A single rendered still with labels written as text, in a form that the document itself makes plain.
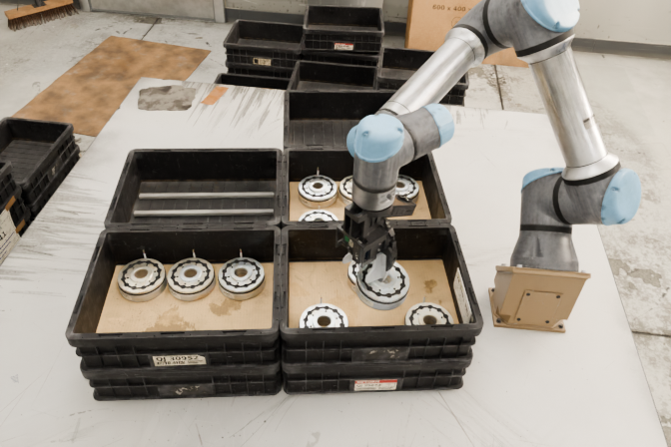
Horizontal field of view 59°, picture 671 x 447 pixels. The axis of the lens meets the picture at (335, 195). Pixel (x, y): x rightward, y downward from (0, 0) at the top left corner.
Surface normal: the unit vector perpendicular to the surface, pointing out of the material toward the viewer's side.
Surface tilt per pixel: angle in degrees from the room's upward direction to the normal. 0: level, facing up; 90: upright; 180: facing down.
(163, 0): 90
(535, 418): 0
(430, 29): 73
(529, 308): 90
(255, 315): 0
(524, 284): 90
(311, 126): 0
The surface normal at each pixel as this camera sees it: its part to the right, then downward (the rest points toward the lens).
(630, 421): 0.04, -0.76
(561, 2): 0.47, -0.15
